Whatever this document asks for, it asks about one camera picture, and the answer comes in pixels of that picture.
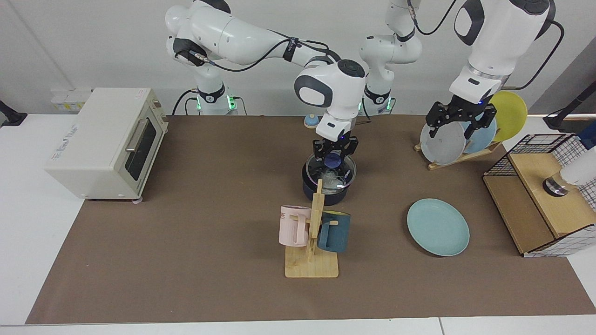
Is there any glass lid with blue knob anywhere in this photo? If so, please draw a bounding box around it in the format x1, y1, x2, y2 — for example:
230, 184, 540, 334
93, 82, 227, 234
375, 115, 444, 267
305, 153, 357, 190

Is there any light blue plate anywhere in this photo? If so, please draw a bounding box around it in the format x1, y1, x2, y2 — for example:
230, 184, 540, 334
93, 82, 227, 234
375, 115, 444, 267
461, 117, 498, 154

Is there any dark teal mug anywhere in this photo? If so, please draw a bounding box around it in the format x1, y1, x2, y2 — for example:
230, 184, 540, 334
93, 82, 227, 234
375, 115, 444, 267
317, 211, 351, 253

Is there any wire basket with wooden floor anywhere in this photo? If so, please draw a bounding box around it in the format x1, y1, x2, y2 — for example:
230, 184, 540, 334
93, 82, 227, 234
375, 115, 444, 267
483, 134, 596, 258

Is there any pink mug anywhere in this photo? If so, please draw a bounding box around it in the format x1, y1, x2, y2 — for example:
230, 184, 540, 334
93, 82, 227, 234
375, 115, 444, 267
278, 205, 312, 247

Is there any brown table cloth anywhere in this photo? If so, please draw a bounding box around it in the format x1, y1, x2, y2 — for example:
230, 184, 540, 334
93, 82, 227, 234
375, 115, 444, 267
26, 115, 596, 325

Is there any white wall socket box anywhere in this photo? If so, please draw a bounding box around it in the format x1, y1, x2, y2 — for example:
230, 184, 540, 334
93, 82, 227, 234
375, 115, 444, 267
50, 88, 94, 113

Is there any black clamp mount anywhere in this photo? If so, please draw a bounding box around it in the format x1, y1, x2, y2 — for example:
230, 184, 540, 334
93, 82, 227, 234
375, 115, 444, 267
0, 100, 27, 127

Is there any wooden cup stand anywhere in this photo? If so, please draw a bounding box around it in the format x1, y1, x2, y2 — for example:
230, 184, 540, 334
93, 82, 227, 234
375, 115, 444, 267
284, 179, 339, 279

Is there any black pot with purple handle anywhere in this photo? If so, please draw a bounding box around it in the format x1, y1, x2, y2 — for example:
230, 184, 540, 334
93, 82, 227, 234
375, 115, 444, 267
302, 154, 357, 207

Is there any pale toaster oven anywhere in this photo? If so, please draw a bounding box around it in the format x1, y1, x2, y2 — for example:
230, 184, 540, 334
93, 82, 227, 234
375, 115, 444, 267
44, 87, 169, 204

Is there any wooden plate rack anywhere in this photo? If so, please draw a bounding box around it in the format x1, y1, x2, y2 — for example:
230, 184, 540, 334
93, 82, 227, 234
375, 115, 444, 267
414, 140, 503, 171

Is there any pale green plate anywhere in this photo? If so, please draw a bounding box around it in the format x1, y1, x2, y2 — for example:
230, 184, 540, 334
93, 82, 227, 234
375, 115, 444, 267
406, 198, 470, 257

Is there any white vermicelli bundle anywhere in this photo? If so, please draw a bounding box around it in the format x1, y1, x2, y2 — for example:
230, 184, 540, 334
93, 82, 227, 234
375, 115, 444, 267
319, 170, 347, 189

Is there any yellow plate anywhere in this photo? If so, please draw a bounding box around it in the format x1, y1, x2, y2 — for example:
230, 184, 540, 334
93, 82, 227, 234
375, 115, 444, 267
487, 91, 528, 143

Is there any grey plate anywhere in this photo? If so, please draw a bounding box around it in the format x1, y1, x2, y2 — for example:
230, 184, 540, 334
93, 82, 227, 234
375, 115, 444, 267
420, 120, 467, 166

